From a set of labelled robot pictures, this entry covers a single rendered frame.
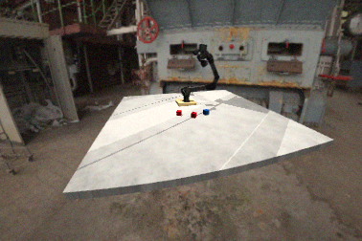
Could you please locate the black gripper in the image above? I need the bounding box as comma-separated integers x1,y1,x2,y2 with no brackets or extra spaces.
192,48,208,68

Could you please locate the blue cube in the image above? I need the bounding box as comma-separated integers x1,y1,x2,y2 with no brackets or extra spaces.
203,109,210,116

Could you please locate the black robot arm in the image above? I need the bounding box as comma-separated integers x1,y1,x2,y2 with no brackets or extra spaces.
181,44,219,102

